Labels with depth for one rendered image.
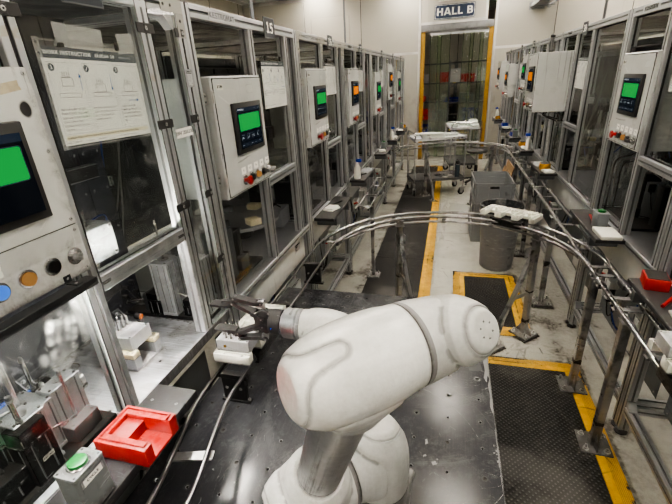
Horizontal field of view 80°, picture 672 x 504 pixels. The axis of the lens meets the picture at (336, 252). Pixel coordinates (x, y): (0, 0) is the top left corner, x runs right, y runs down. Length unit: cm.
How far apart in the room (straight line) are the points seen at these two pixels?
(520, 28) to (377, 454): 872
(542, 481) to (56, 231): 216
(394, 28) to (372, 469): 874
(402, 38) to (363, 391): 891
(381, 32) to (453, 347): 890
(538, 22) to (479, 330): 887
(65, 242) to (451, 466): 122
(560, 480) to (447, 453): 101
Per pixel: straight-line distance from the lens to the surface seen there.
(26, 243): 107
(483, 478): 142
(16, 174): 103
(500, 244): 399
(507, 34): 925
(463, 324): 58
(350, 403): 54
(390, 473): 116
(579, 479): 241
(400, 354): 55
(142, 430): 130
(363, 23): 941
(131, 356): 152
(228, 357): 155
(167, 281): 170
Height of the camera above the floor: 178
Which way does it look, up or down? 23 degrees down
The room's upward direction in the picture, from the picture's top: 3 degrees counter-clockwise
